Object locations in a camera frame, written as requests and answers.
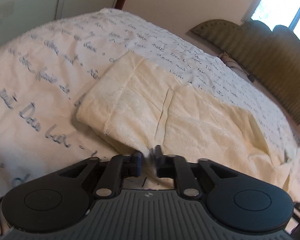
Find olive cloud-shaped headboard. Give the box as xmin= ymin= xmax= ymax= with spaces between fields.
xmin=190 ymin=20 xmax=300 ymax=125

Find white script-print bedspread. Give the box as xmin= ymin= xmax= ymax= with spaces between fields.
xmin=0 ymin=9 xmax=300 ymax=235

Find cream pants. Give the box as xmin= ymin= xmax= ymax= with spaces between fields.
xmin=77 ymin=51 xmax=300 ymax=198

